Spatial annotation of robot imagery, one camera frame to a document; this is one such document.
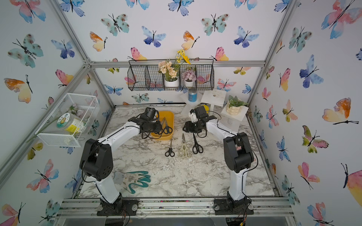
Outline yellow plastic storage box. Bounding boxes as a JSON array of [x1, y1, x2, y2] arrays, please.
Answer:
[[151, 111, 174, 141]]

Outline large black scissors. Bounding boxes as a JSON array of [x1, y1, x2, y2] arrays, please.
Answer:
[[192, 133, 204, 154]]

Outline cream handled kitchen scissors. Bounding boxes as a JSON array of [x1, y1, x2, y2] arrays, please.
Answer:
[[178, 134, 191, 158]]

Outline small black scissors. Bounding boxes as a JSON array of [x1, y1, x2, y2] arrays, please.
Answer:
[[165, 139, 175, 157], [161, 117, 173, 135]]

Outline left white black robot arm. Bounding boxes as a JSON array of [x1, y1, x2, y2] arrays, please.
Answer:
[[79, 107, 163, 207]]

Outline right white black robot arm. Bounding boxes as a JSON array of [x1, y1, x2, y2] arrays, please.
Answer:
[[183, 106, 254, 202]]

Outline yellow plastic jar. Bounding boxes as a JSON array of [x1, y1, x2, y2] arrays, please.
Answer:
[[203, 105, 209, 113]]

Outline white tiered display stand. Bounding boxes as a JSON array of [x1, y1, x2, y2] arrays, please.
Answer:
[[180, 89, 248, 131]]

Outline blue tin can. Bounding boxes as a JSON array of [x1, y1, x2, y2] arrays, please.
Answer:
[[188, 88, 198, 102]]

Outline succulent in cream pot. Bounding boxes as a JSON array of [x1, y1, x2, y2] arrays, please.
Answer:
[[226, 95, 248, 115]]

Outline peach flowers white pot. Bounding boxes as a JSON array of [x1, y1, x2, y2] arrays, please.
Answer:
[[158, 60, 180, 88]]

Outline purple flowers white pot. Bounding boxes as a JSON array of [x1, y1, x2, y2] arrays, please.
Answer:
[[181, 69, 197, 88]]

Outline yellow artificial flower sprig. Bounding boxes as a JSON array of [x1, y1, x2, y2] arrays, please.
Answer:
[[175, 49, 190, 65]]

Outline green lid yellow jar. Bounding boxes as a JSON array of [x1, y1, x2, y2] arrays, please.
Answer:
[[56, 113, 85, 135]]

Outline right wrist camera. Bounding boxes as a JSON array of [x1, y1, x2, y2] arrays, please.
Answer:
[[189, 109, 198, 122]]

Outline black wire wall basket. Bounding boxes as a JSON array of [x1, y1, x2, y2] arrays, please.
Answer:
[[125, 58, 215, 91]]

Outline clear acrylic wall box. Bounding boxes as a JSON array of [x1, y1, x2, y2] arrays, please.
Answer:
[[35, 93, 100, 147]]

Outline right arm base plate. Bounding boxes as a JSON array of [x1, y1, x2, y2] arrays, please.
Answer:
[[213, 194, 254, 216]]

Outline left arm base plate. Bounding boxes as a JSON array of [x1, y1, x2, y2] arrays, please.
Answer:
[[97, 196, 139, 216]]

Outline aluminium front rail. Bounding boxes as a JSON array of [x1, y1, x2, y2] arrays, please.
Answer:
[[57, 196, 294, 218]]

